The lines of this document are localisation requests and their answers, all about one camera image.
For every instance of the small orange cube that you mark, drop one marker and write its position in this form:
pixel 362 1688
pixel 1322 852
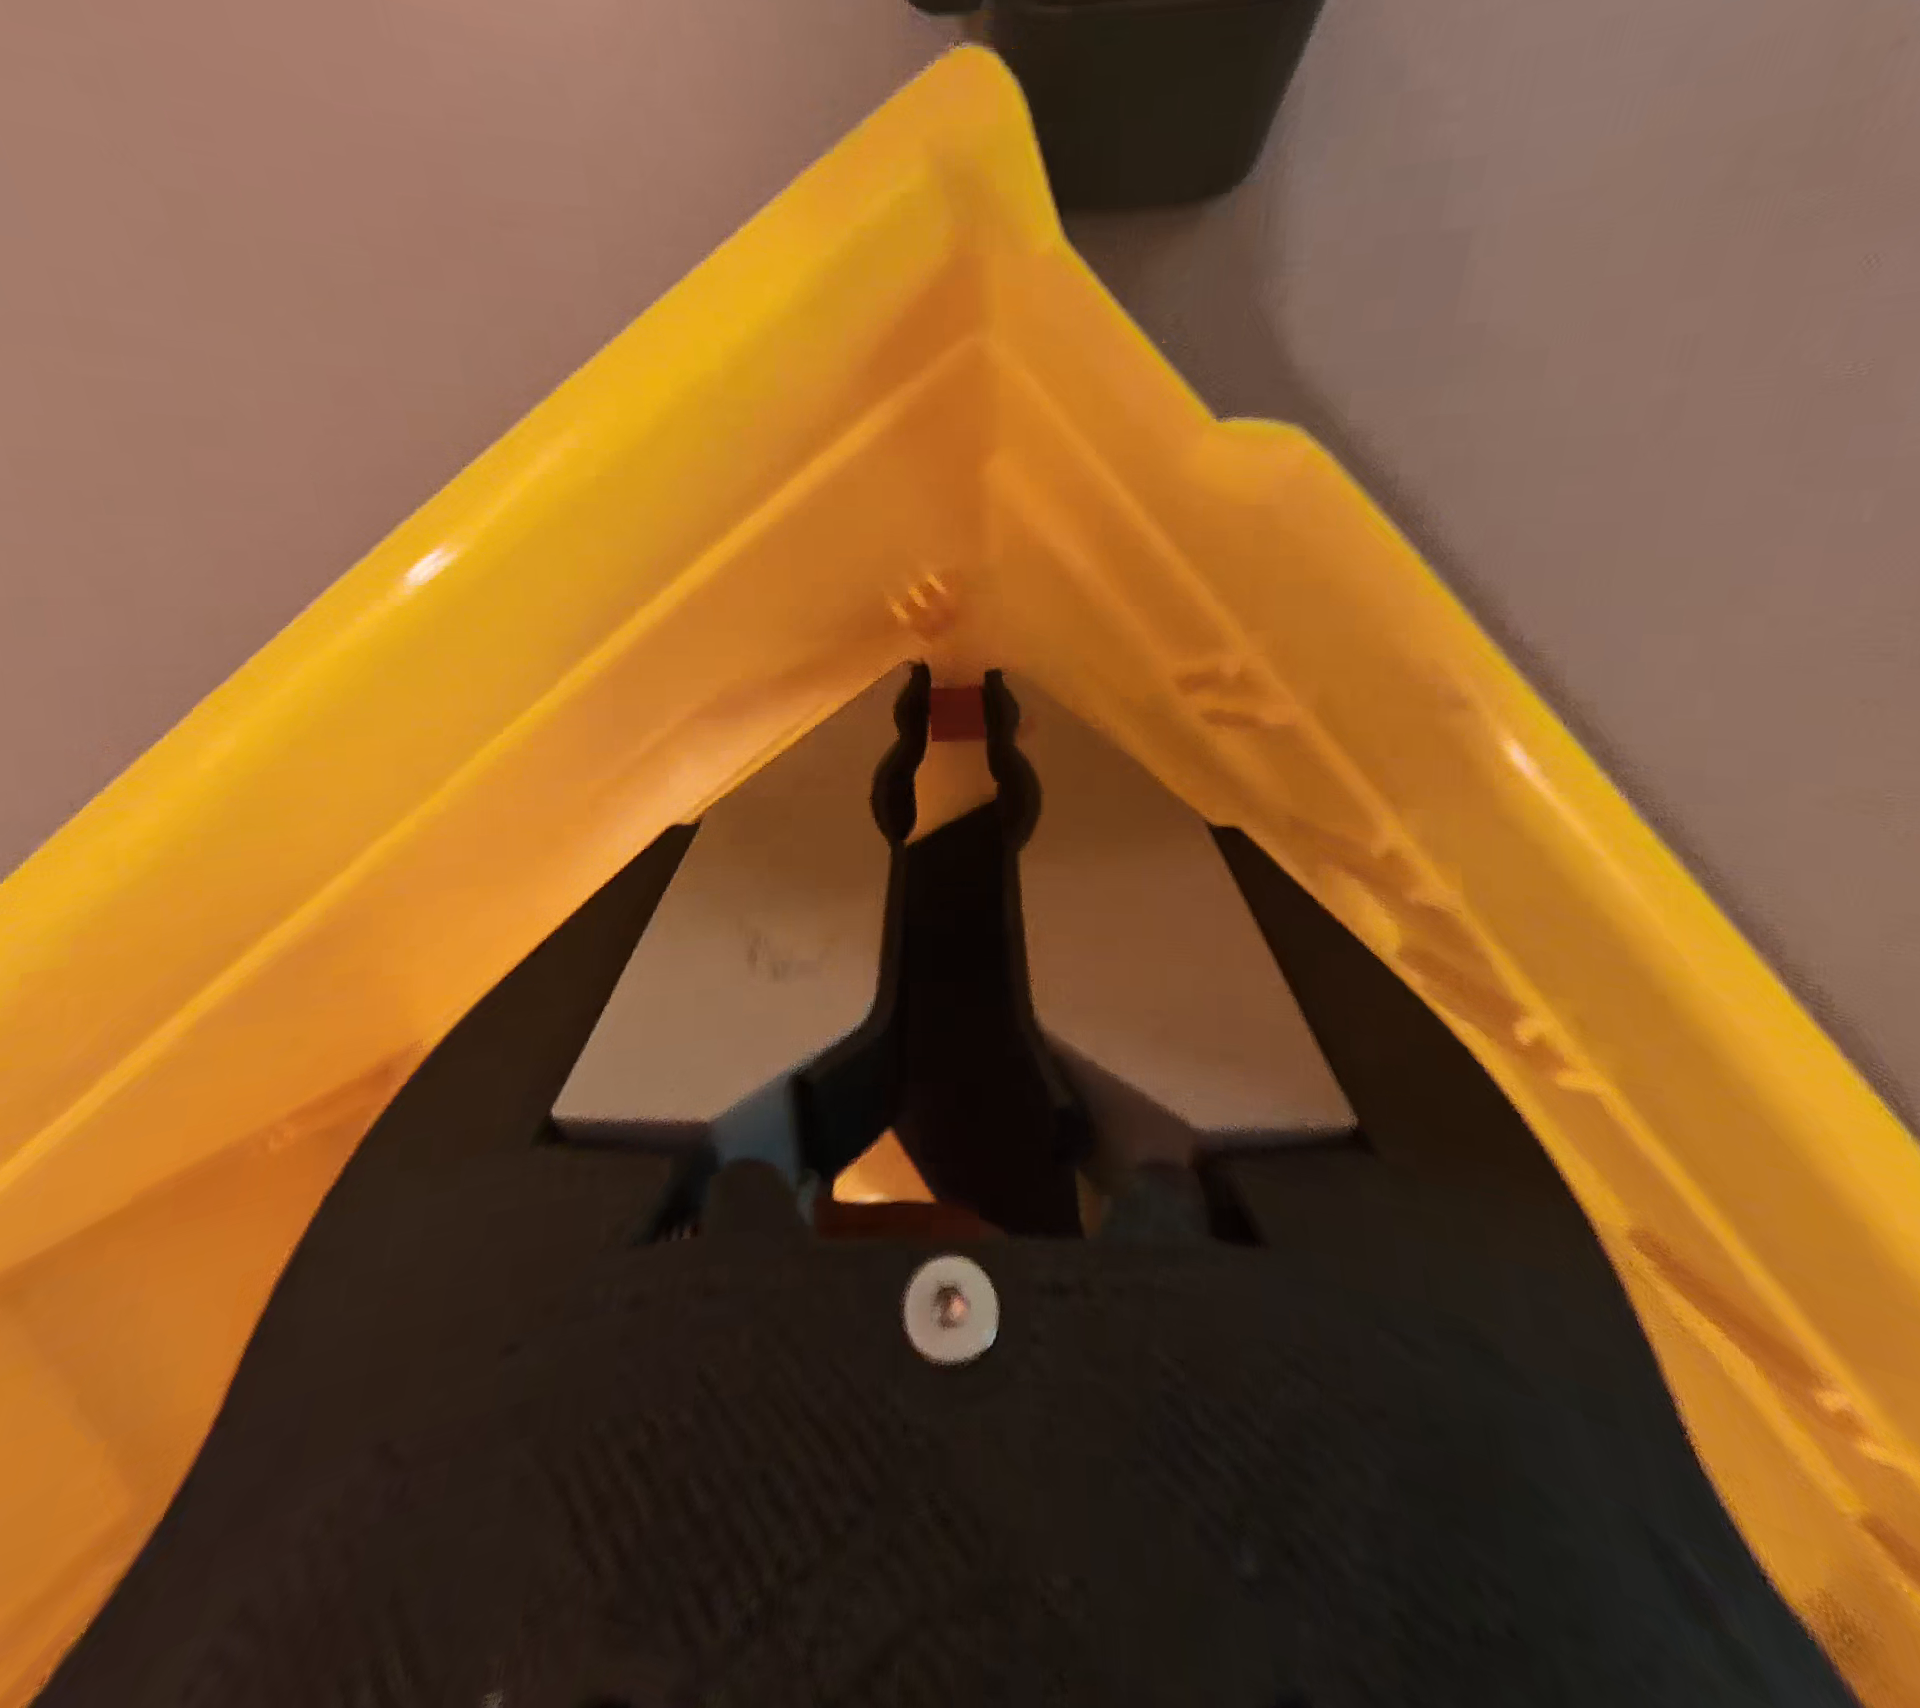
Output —
pixel 960 710

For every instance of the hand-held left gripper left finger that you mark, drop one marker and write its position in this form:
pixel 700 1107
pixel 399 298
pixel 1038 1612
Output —
pixel 721 988

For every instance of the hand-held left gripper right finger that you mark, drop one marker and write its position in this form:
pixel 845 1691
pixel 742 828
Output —
pixel 1201 988

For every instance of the yellow plastic bin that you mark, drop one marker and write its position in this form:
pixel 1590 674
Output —
pixel 601 568

